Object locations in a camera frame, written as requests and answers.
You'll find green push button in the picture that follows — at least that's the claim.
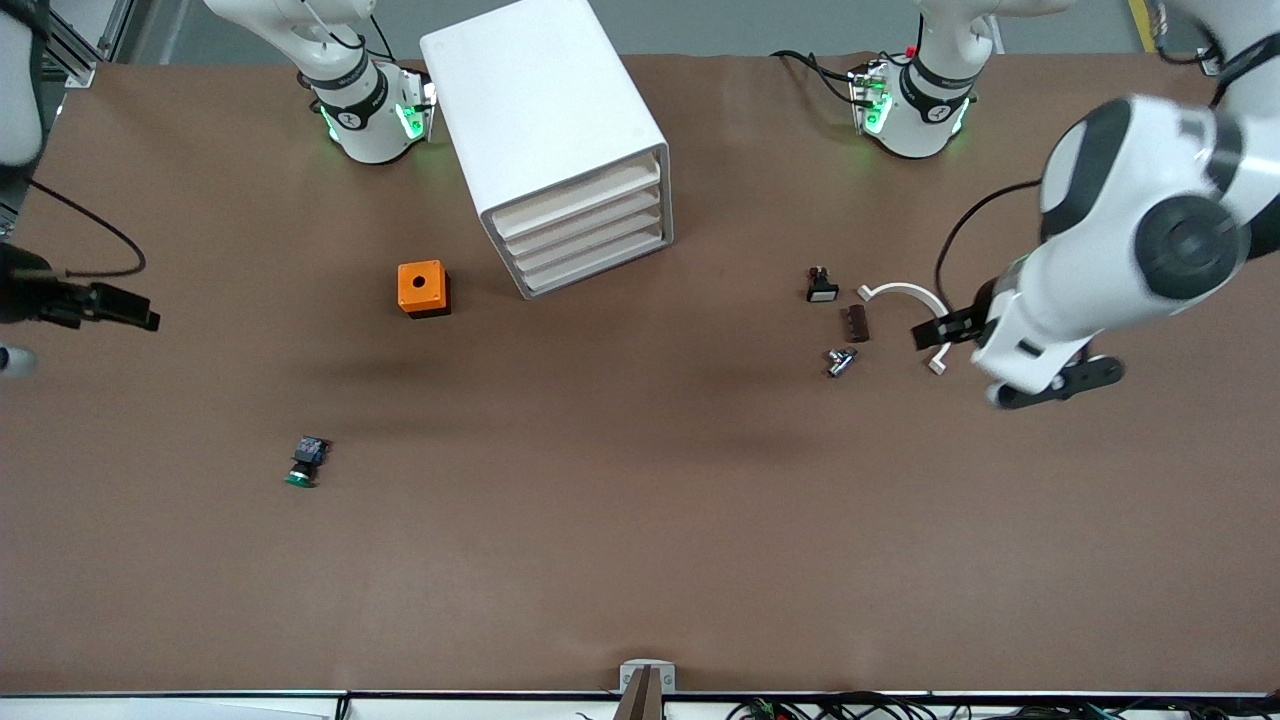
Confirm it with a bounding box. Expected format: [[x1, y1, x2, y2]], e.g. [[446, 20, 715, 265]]
[[284, 436, 332, 489]]

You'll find beige cabinet drawer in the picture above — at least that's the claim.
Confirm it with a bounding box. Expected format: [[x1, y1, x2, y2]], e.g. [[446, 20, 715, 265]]
[[518, 228, 670, 297], [510, 205, 667, 278], [493, 155, 663, 241], [503, 182, 665, 259]]

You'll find white drawer cabinet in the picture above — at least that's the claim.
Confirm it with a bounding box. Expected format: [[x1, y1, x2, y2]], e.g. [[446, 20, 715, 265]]
[[420, 0, 674, 301]]

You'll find orange box with hole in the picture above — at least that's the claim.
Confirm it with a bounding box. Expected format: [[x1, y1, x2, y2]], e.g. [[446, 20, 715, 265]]
[[397, 260, 452, 319]]

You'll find white curved plastic bracket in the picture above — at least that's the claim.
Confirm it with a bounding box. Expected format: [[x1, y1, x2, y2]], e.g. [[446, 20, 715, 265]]
[[857, 282, 954, 376]]

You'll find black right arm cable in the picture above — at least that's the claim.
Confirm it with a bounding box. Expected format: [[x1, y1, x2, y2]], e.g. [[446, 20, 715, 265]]
[[28, 178, 148, 280]]

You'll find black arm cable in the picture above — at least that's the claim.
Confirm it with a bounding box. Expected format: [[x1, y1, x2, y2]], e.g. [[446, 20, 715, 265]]
[[935, 180, 1043, 316], [28, 178, 148, 280]]

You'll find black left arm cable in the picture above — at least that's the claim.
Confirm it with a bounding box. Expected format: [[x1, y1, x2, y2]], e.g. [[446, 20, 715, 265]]
[[935, 180, 1043, 316]]

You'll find black base cable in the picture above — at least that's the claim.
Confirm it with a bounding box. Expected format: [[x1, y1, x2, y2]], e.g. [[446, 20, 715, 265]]
[[770, 48, 863, 106]]

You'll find black cable bundle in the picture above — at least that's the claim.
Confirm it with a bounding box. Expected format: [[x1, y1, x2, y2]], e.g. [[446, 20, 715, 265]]
[[725, 693, 1280, 720]]

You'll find white table edge rail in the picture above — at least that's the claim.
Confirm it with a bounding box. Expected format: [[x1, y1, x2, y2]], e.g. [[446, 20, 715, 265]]
[[0, 690, 1280, 720]]

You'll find grey metal table bracket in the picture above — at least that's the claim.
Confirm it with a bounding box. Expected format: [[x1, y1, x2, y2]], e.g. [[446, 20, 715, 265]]
[[619, 659, 677, 695]]

